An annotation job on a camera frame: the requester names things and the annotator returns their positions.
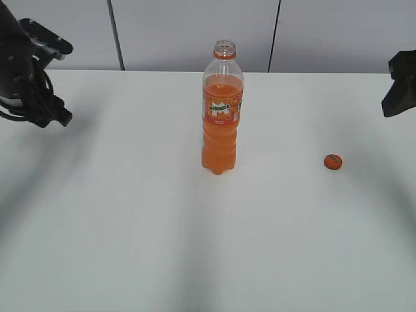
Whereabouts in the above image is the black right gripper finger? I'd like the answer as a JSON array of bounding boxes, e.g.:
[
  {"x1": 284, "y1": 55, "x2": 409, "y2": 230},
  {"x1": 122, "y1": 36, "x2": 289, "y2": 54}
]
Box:
[{"x1": 382, "y1": 50, "x2": 416, "y2": 118}]

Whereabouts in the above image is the orange bottle cap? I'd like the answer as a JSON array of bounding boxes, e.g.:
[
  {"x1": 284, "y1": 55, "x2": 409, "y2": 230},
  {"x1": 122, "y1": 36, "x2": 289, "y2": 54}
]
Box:
[{"x1": 324, "y1": 154, "x2": 343, "y2": 170}]

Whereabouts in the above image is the orange Mirinda soda bottle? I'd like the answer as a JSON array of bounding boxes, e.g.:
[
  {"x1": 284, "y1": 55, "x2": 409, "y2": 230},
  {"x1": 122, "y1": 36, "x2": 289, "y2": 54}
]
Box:
[{"x1": 201, "y1": 40, "x2": 244, "y2": 175}]

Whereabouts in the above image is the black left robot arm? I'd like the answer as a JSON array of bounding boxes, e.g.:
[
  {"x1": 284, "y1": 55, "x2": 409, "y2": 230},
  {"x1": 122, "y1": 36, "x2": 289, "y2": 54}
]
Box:
[{"x1": 1, "y1": 2, "x2": 60, "y2": 111}]

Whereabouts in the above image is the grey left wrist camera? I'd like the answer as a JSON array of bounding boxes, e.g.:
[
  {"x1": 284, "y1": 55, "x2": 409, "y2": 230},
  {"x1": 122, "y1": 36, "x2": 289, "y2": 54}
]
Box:
[{"x1": 18, "y1": 18, "x2": 73, "y2": 67}]

